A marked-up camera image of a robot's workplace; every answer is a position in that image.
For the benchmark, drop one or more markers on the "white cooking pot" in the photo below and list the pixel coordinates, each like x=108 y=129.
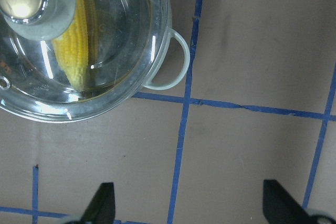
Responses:
x=170 y=61

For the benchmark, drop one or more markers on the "glass pot lid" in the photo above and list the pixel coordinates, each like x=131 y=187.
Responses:
x=78 y=51

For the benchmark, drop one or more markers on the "yellow corn cob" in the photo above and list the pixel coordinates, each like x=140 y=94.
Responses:
x=77 y=47

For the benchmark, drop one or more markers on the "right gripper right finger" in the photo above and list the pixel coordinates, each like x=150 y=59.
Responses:
x=280 y=207

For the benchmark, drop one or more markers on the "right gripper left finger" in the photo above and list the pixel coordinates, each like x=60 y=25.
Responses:
x=101 y=208

